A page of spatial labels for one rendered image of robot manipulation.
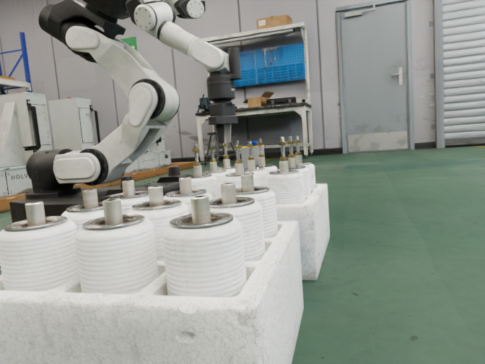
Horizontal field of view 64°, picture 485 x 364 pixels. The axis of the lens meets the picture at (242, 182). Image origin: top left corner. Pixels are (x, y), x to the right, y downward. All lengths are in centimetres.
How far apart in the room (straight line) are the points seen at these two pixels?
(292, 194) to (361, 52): 530
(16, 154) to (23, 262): 276
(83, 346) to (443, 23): 604
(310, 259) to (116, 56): 100
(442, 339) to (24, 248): 63
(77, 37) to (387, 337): 136
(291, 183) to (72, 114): 295
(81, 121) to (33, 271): 316
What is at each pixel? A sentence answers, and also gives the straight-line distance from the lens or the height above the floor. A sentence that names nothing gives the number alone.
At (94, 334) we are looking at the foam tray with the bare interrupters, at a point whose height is 14.
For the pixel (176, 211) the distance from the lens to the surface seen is 59.
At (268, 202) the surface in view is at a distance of 66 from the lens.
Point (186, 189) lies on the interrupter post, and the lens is 71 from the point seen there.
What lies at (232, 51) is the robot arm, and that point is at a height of 61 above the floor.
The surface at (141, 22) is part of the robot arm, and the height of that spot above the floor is 73.
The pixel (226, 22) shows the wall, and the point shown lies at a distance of 664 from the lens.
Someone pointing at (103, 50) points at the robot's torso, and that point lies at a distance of 154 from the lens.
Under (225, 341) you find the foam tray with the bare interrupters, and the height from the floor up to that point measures 14.
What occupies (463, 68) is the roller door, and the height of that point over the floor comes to 105.
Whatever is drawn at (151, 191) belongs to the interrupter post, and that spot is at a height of 27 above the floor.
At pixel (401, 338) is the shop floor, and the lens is 73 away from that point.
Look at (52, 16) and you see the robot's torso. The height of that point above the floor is 84.
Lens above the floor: 35
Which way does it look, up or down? 6 degrees down
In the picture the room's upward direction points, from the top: 4 degrees counter-clockwise
